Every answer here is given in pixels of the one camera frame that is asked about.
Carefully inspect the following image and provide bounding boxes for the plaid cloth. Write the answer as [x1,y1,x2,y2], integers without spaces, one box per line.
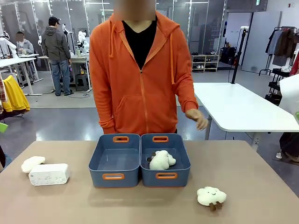
[0,71,8,113]

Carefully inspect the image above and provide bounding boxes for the person's left hand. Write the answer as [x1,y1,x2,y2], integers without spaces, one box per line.
[185,108,209,131]

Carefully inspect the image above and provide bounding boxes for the black step stool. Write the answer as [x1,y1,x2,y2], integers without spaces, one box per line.
[75,74,91,92]

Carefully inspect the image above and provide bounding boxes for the person's right forearm orange sleeve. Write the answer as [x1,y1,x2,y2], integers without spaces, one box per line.
[93,91,117,135]

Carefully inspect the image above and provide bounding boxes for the wooden shoe rack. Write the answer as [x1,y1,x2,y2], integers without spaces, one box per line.
[191,54,221,73]

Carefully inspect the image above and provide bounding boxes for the seated person in gray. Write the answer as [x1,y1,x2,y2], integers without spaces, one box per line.
[14,31,36,56]

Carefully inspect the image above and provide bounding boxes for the person's legs with white shoe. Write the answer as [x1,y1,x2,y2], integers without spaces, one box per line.
[275,132,299,163]

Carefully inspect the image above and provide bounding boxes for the white digital clock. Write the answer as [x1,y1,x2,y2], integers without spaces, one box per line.
[28,163,71,187]

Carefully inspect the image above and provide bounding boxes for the black rolling cart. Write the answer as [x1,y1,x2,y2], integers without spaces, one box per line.
[264,68,292,106]

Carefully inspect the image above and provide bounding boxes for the person's left forearm orange sleeve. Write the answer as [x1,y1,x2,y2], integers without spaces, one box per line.
[177,84,199,113]

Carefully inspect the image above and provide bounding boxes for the clothes rack with garments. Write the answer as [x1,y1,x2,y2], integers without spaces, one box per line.
[258,26,299,77]

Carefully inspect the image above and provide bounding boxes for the yellow garment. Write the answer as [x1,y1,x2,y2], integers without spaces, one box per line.
[1,75,31,113]

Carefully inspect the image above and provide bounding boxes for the man in gray jacket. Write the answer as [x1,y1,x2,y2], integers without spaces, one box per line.
[41,16,74,97]

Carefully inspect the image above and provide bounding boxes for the large white table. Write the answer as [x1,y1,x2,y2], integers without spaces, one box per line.
[192,82,299,150]

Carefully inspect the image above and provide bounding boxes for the white cloud plush toy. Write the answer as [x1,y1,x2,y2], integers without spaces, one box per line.
[21,155,46,174]
[146,150,177,171]

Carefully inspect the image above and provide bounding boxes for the white cloud plush smiling face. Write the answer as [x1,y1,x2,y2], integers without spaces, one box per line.
[196,186,228,212]

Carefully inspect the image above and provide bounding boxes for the empty blue plastic basket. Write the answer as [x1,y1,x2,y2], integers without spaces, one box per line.
[88,133,142,189]

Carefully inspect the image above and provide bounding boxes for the white height-adjustable desk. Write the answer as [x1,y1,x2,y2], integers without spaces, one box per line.
[0,56,43,97]

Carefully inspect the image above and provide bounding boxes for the black tripod stand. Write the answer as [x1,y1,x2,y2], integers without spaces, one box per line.
[230,26,249,85]

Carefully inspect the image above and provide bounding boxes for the person in orange hoodie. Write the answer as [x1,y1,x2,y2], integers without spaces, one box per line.
[88,10,199,136]

